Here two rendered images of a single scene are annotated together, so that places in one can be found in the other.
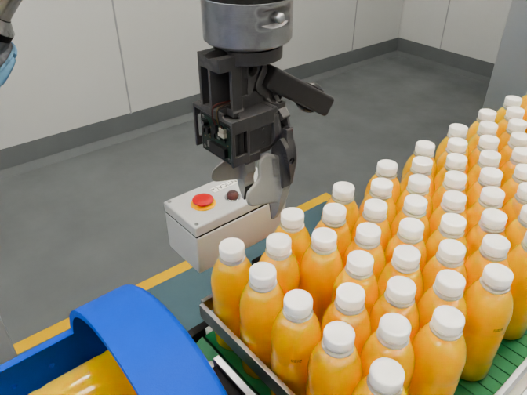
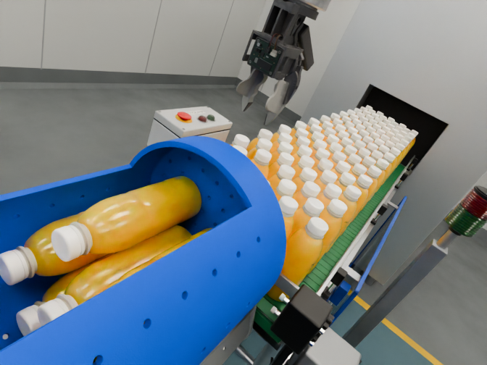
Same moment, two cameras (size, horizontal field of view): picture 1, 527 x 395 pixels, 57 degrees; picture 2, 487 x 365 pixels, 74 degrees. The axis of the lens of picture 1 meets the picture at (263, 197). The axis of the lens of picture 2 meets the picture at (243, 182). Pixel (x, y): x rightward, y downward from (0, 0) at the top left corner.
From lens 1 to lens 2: 0.30 m
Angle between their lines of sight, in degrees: 23
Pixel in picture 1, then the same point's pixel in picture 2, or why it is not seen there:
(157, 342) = (242, 164)
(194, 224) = (182, 128)
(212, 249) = not seen: hidden behind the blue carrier
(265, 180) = (277, 95)
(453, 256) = (332, 178)
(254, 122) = (292, 53)
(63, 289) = not seen: outside the picture
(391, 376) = (322, 226)
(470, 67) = not seen: hidden behind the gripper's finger
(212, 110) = (272, 36)
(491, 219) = (343, 166)
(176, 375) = (256, 183)
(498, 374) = (333, 251)
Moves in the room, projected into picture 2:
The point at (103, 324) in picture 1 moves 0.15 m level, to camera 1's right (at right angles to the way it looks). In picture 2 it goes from (202, 148) to (298, 169)
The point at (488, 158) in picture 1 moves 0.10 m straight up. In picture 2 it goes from (333, 138) to (348, 113)
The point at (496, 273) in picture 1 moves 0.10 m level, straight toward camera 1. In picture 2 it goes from (354, 190) to (353, 208)
